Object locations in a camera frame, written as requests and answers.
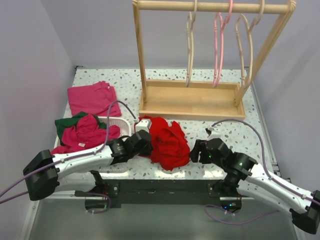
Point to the left beige hanger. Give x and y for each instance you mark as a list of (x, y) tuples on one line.
[(190, 41)]

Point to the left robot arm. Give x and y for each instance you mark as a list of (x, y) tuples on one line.
[(48, 173)]

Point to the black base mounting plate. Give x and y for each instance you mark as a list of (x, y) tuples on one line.
[(160, 192)]

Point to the pink hanger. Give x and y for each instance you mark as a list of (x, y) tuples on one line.
[(220, 22)]

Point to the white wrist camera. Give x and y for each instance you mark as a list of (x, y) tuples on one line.
[(143, 125), (212, 133)]

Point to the wooden clothes rack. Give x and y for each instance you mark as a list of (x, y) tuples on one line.
[(202, 101)]

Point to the red t shirt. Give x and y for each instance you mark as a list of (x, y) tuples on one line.
[(169, 147)]

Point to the dark green t shirt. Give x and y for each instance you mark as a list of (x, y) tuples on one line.
[(64, 123)]

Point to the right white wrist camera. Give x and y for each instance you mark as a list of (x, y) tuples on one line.
[(212, 133)]

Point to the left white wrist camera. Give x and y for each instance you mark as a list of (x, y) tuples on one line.
[(143, 125)]

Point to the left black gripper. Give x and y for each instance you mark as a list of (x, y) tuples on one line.
[(148, 151)]

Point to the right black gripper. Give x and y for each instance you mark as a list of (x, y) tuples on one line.
[(198, 147)]

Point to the white perforated plastic basket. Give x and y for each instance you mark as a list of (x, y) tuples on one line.
[(123, 124)]

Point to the folded pink t shirt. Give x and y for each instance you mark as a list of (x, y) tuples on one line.
[(93, 99)]

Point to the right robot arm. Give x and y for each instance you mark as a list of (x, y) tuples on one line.
[(245, 176)]

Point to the crumpled magenta t shirt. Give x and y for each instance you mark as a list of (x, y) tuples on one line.
[(85, 135)]

